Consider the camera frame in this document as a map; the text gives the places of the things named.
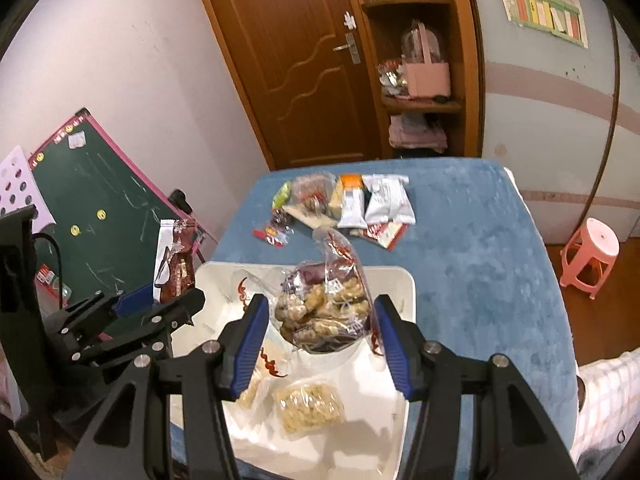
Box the silver white snack packet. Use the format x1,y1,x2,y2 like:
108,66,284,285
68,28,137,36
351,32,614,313
362,174,417,226

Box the pink plastic stool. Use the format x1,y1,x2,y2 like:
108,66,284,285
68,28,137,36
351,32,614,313
559,217,621,301

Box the green chalkboard pink frame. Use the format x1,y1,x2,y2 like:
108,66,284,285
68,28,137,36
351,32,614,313
27,107,221,311

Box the black easel knob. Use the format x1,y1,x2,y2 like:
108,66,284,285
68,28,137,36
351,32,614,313
170,189,193,216

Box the white plastic storage box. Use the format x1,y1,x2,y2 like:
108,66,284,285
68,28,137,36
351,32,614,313
170,260,417,480

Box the clear puffed snack packet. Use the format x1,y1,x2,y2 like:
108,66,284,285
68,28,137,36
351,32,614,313
272,382,347,435
235,337,288,410

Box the wooden corner shelf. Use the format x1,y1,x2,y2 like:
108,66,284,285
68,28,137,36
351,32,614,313
345,0,485,160

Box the pink basket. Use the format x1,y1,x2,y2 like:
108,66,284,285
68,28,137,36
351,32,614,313
400,20,452,100

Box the orange white snack packet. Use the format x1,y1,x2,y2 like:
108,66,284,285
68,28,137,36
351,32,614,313
336,174,366,228

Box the brown white snack packet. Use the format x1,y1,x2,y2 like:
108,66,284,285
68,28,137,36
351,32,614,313
152,219,197,303

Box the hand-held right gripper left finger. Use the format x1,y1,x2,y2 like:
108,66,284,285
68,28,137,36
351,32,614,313
62,294,271,480

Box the clear bag of cookies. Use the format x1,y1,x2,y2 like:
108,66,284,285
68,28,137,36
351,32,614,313
272,226,386,356

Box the black cable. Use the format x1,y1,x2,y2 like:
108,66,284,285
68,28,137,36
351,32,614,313
32,232,68,311

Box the brown wooden door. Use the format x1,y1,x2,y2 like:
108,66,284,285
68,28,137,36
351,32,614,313
189,0,396,171

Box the yellow snack packet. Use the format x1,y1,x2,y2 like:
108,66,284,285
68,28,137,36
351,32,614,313
327,179,346,218

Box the clear brown cake packet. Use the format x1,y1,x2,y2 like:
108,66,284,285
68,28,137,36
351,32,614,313
290,172,337,216

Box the wall poster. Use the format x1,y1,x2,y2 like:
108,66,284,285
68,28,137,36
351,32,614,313
487,0,590,50

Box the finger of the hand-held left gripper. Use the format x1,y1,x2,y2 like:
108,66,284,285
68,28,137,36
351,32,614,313
46,284,156,341
72,288,207,366

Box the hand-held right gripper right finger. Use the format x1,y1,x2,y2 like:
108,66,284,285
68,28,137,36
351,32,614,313
372,294,576,480

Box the pile of shiny wrappers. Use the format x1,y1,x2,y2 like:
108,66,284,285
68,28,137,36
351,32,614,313
376,57,408,101

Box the white perforated board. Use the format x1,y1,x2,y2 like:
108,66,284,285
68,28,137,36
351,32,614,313
0,145,56,226

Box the red white cookie packet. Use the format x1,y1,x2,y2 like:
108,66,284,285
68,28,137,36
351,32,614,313
350,222,408,251

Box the thin brown hoop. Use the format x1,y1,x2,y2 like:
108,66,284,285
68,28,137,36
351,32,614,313
580,10,623,221

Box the dark red candy packet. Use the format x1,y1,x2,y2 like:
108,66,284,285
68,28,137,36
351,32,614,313
252,210,296,248

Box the metal door handle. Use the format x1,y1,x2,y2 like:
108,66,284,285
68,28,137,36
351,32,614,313
332,32,362,65

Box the folded pink clothes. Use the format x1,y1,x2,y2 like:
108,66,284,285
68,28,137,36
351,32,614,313
389,112,448,151

